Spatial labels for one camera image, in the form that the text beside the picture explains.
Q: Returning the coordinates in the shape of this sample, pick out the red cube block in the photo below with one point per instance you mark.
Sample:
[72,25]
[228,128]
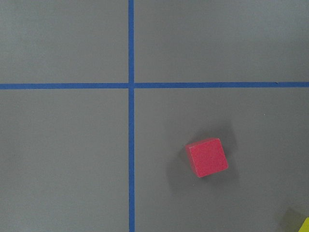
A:
[206,157]

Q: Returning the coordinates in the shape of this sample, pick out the yellow cube block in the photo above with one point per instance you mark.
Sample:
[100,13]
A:
[305,226]

